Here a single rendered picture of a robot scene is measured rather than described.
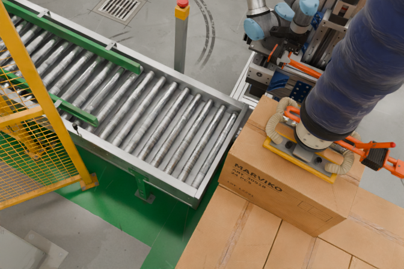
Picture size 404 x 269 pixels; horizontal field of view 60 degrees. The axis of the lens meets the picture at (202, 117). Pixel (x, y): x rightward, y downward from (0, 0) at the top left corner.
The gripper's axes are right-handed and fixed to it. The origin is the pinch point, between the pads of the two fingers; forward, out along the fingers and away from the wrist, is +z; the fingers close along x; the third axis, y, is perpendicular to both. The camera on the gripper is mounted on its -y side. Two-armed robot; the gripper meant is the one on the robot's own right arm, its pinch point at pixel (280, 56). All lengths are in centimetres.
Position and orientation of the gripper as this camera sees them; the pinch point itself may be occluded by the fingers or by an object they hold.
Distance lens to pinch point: 173.4
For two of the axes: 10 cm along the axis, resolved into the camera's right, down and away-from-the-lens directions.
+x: 5.0, -7.2, 4.8
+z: -0.9, 5.0, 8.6
